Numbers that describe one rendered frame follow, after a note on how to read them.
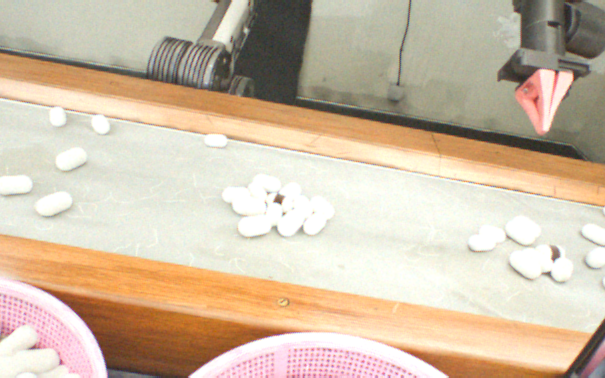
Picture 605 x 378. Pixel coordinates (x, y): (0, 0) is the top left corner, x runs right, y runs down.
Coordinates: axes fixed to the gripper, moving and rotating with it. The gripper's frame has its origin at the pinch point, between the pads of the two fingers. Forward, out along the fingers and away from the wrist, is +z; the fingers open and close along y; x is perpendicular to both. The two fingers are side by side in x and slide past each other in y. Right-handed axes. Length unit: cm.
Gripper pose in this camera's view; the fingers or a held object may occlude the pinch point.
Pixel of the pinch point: (542, 127)
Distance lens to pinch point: 70.1
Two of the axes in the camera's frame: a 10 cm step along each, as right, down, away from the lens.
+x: -0.9, 2.9, 9.5
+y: 9.8, 1.7, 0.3
